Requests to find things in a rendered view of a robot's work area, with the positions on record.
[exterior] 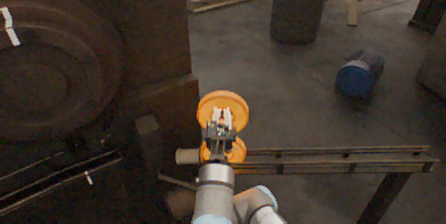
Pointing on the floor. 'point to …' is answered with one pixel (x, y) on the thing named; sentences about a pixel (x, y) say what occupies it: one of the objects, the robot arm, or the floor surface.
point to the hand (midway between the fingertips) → (222, 109)
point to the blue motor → (360, 73)
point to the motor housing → (181, 202)
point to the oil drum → (298, 6)
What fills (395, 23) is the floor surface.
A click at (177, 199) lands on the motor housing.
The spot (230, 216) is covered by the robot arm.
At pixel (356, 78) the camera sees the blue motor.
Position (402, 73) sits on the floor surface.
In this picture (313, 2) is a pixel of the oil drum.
